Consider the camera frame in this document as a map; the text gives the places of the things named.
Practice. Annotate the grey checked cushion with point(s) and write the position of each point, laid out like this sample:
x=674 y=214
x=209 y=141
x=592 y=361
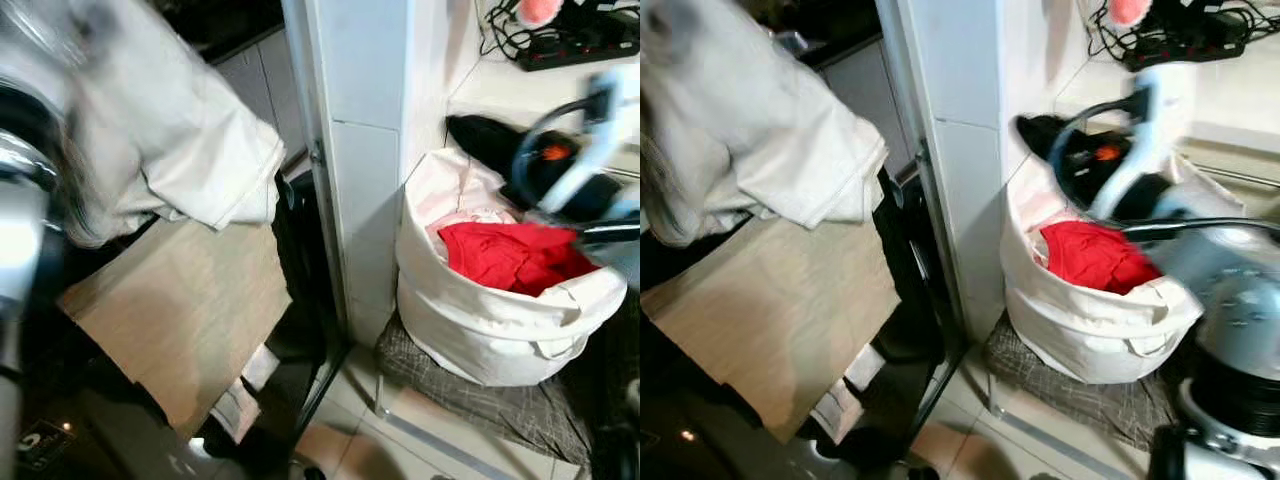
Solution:
x=470 y=410
x=1090 y=405

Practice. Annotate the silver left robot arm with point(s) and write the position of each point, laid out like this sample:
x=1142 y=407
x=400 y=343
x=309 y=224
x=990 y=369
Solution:
x=22 y=240

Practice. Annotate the brown cardboard board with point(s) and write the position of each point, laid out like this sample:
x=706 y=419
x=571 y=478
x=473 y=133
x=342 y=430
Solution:
x=770 y=310
x=170 y=310

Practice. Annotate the cream cloth garment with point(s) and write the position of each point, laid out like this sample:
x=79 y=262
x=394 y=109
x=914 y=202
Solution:
x=780 y=130
x=170 y=120

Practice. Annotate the black power strip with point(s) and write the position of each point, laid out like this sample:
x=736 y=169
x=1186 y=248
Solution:
x=1185 y=42
x=580 y=45

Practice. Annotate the red garment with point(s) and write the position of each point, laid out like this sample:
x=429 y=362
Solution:
x=1095 y=258
x=505 y=258

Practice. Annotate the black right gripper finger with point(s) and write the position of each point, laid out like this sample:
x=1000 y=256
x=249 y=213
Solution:
x=1040 y=135
x=480 y=140

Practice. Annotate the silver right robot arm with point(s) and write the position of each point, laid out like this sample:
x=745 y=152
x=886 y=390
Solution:
x=1220 y=280

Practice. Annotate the white fabric laundry basket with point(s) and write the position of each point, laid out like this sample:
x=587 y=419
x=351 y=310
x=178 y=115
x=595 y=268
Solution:
x=480 y=330
x=1080 y=330

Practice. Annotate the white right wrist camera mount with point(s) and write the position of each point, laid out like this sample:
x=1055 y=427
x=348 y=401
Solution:
x=600 y=120
x=1150 y=115

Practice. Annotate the pink fluffy object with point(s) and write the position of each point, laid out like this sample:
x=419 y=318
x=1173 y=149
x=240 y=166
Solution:
x=1130 y=10
x=538 y=10

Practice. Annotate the white striped cloth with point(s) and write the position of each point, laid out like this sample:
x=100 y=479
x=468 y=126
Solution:
x=240 y=400
x=840 y=400

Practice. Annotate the dark glossy washing machine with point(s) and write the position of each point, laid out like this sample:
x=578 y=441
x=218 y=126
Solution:
x=110 y=445
x=720 y=445

